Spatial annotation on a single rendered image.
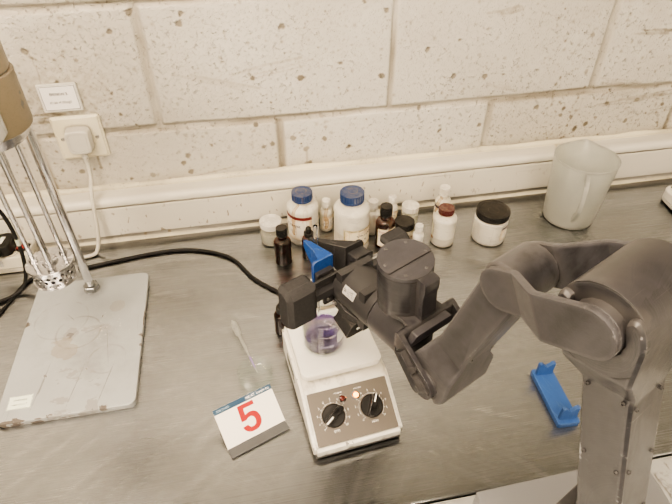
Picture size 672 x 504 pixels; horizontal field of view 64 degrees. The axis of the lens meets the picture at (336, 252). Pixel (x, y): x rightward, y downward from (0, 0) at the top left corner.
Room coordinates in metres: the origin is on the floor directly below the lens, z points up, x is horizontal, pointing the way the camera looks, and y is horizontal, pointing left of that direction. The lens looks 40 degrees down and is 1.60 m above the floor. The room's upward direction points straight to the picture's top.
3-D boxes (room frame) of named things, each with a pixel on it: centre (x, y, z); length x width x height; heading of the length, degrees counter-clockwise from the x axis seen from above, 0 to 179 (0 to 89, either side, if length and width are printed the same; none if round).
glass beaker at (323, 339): (0.52, 0.02, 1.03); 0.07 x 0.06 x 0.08; 101
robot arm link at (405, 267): (0.37, -0.09, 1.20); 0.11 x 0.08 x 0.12; 35
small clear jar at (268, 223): (0.87, 0.13, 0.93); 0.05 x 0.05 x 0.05
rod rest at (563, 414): (0.48, -0.33, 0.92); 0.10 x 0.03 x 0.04; 8
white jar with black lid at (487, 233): (0.88, -0.32, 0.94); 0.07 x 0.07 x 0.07
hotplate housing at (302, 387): (0.50, 0.00, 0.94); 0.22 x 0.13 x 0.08; 17
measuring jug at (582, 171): (0.94, -0.50, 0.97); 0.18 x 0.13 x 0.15; 162
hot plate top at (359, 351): (0.53, 0.01, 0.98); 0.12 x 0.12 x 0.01; 17
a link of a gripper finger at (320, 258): (0.51, 0.03, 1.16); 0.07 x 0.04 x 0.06; 38
